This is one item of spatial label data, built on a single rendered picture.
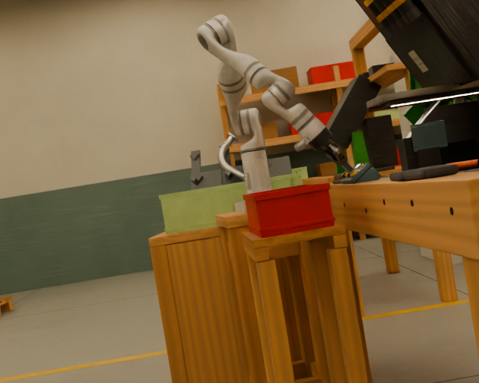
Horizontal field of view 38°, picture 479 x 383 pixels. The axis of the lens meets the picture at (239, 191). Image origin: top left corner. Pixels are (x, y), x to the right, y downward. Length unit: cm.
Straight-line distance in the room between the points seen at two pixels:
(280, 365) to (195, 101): 748
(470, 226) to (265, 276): 72
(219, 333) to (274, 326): 103
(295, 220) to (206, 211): 109
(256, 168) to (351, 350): 83
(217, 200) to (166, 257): 32
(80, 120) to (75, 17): 135
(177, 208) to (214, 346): 60
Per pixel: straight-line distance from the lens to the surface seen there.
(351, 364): 197
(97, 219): 930
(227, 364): 295
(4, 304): 784
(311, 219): 190
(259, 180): 249
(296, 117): 210
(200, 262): 288
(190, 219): 296
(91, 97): 937
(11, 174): 955
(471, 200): 131
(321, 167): 873
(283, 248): 242
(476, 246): 132
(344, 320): 194
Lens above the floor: 96
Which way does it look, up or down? 1 degrees down
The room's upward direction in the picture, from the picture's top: 9 degrees counter-clockwise
